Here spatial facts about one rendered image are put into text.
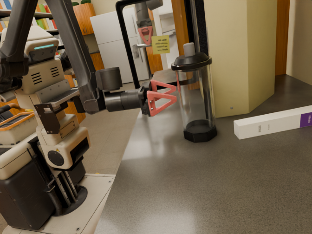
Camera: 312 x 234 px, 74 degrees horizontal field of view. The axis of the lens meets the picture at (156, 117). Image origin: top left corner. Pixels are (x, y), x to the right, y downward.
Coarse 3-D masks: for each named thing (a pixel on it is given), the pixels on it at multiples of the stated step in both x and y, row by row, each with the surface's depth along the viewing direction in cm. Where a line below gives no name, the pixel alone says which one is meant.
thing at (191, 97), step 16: (192, 64) 50; (176, 80) 56; (192, 80) 52; (208, 80) 54; (192, 96) 54; (208, 96) 55; (192, 112) 56; (208, 112) 57; (192, 128) 59; (208, 128) 58
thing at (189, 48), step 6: (192, 42) 53; (186, 48) 52; (192, 48) 52; (186, 54) 53; (192, 54) 53; (198, 54) 53; (204, 54) 52; (180, 60) 52; (186, 60) 51; (192, 60) 51; (198, 60) 51
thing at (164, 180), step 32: (288, 96) 76; (160, 128) 73; (224, 128) 64; (128, 160) 58; (160, 160) 55; (192, 160) 53; (224, 160) 50; (256, 160) 48; (288, 160) 46; (128, 192) 47; (160, 192) 45; (192, 192) 43; (224, 192) 41; (256, 192) 40; (288, 192) 38; (128, 224) 39; (160, 224) 38; (192, 224) 36; (224, 224) 35; (256, 224) 34; (288, 224) 33
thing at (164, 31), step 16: (160, 0) 84; (176, 0) 84; (128, 16) 86; (144, 16) 86; (160, 16) 86; (176, 16) 86; (128, 32) 89; (144, 32) 89; (160, 32) 89; (176, 32) 89; (144, 48) 92; (160, 48) 92; (176, 48) 92; (144, 64) 94; (160, 64) 94; (144, 80) 97; (160, 80) 97
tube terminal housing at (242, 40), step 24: (216, 0) 57; (240, 0) 57; (264, 0) 62; (216, 24) 59; (240, 24) 59; (264, 24) 65; (216, 48) 62; (240, 48) 62; (264, 48) 68; (216, 72) 65; (240, 72) 64; (264, 72) 72; (216, 96) 68; (240, 96) 68; (264, 96) 75
